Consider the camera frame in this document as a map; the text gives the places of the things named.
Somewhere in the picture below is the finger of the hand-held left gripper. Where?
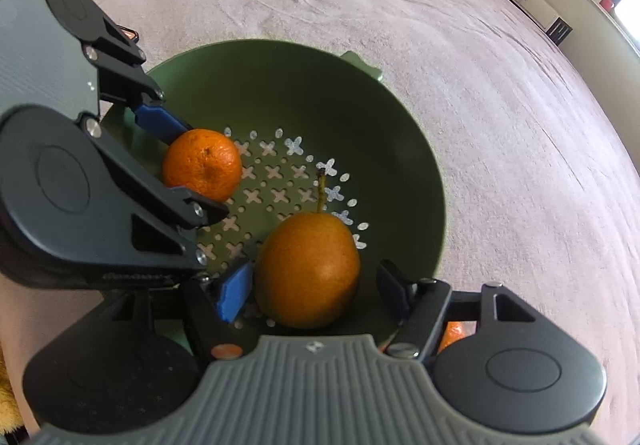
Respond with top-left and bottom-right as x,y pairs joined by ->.
82,15 -> 194,146
77,114 -> 229,276

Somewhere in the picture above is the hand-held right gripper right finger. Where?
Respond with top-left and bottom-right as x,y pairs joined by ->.
375,259 -> 538,361

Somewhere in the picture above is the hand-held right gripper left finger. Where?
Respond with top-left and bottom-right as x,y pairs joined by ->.
102,260 -> 255,361

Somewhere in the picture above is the mandarin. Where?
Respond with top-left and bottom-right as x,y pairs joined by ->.
161,128 -> 244,203
439,321 -> 471,353

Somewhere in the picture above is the banana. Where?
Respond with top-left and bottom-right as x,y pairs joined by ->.
254,169 -> 362,330

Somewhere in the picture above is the green colander bowl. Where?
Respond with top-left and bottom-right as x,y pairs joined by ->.
102,40 -> 448,356

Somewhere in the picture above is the yellow plush toy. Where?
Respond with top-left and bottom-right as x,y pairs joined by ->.
0,350 -> 23,432

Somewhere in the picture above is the black box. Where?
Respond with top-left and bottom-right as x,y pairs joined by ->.
546,19 -> 574,46

